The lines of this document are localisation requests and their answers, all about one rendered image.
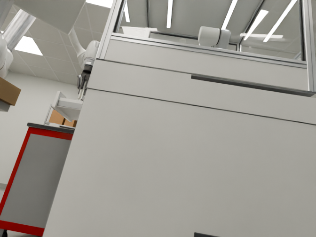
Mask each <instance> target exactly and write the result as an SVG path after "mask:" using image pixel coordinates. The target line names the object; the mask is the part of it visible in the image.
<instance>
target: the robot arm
mask: <svg viewBox="0 0 316 237"><path fill-rule="evenodd" d="M35 19H36V18H35V17H34V16H32V15H30V14H28V13H27V12H25V11H23V10H19V12H18V13H17V15H16V16H15V17H14V18H13V20H12V21H11V22H10V24H9V25H8V26H7V28H6V29H5V30H4V32H3V33H2V34H0V77H1V78H3V77H4V76H5V75H6V73H7V70H8V69H9V67H10V65H11V63H12V61H13V55H12V52H13V51H14V49H15V48H16V46H17V45H18V43H19V42H20V40H21V39H22V37H23V36H24V35H25V33H26V32H27V31H28V29H29V28H30V26H31V25H32V23H33V22H34V20H35ZM68 36H69V39H70V41H71V43H72V45H73V47H74V49H75V51H76V53H77V55H78V57H77V59H78V61H79V64H80V67H81V69H82V70H83V72H82V73H81V75H77V77H78V81H77V88H78V89H79V92H78V94H79V96H78V99H80V98H81V100H82V101H83V99H84V96H85V94H86V91H87V84H88V81H89V77H90V74H91V71H92V68H93V65H94V61H95V58H96V55H97V52H98V48H99V45H100V42H98V41H94V40H93V41H91V42H90V44H89V45H88V47H87V49H86V50H84V49H83V47H82V46H81V45H80V43H79V41H78V38H77V35H76V33H75V30H74V27H73V28H72V30H71V32H70V34H69V35H68ZM81 77H82V82H81V83H80V79H81ZM85 81H86V85H85V89H83V86H84V84H85ZM82 89H83V90H82Z"/></svg>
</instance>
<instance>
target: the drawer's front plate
mask: <svg viewBox="0 0 316 237"><path fill-rule="evenodd" d="M60 97H61V98H66V97H65V96H64V95H63V93H62V92H61V91H57V93H56V96H55V99H54V102H53V105H52V108H54V109H55V110H56V111H57V112H58V113H60V114H61V115H62V116H63V117H64V118H65V119H67V120H68V121H69V122H72V119H70V118H69V117H68V116H67V115H66V114H65V113H64V112H62V111H61V110H60V109H59V108H58V107H57V104H58V101H59V99H60Z"/></svg>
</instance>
